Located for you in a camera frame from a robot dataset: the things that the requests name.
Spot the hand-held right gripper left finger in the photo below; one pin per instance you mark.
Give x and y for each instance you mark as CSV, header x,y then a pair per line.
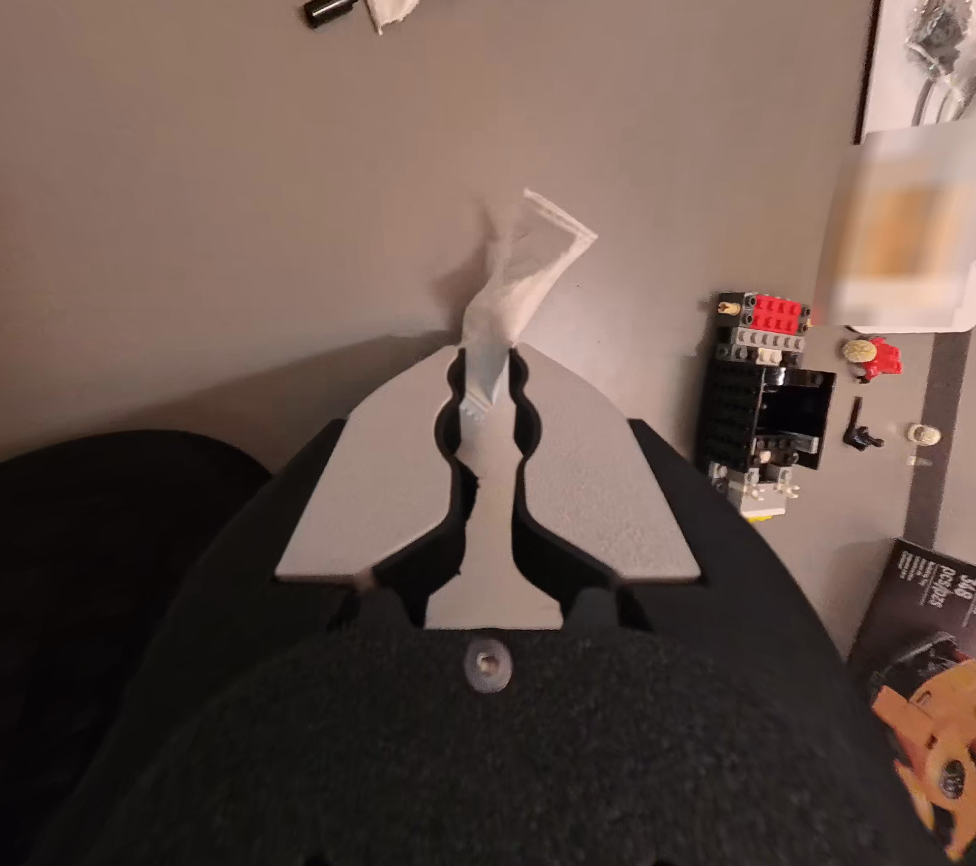
x,y
366,485

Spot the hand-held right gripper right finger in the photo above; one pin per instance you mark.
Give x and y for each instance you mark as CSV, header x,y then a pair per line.
x,y
595,485

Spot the torn white paper strip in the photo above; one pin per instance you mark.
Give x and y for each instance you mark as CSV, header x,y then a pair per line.
x,y
518,271

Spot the black toy pin piece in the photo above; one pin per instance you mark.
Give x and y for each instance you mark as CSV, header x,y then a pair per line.
x,y
329,7

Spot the grey desk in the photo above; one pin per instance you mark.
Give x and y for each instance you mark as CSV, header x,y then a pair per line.
x,y
229,195

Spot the toy brick car chassis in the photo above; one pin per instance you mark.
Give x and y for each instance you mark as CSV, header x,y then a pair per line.
x,y
732,408

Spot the black toy wrench piece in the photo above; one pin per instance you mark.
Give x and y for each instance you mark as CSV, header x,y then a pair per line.
x,y
860,428

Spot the red toy minifigure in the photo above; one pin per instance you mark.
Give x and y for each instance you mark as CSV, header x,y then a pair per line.
x,y
884,357

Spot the white toy helmet piece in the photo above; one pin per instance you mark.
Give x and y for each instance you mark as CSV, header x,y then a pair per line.
x,y
922,434

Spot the toy car set box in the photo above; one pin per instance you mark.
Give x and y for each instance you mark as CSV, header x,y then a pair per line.
x,y
930,614

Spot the clear plastic parts bag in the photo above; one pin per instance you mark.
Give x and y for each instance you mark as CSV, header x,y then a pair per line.
x,y
942,27

